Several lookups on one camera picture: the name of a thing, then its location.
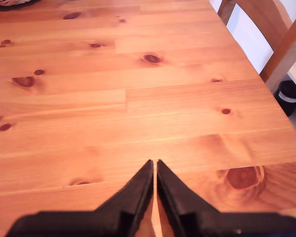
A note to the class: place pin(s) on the black cylinder with grey band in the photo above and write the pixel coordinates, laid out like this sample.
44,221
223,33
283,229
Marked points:
288,98

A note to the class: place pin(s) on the wooden chair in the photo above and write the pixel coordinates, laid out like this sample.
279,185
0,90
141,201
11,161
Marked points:
286,51

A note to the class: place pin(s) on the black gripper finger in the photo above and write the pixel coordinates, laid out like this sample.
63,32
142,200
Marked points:
180,197
128,202

